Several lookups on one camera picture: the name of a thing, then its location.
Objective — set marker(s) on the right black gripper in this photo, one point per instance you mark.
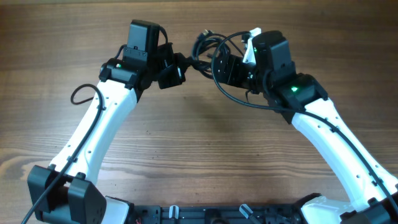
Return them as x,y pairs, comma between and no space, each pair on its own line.
232,65

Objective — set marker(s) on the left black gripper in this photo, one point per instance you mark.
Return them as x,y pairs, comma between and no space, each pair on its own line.
176,76

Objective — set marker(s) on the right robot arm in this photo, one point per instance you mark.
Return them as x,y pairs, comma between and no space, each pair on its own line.
266,67

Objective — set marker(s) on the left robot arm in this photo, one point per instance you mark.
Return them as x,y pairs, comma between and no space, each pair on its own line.
65,191

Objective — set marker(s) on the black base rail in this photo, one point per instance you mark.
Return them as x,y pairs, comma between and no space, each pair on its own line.
268,214

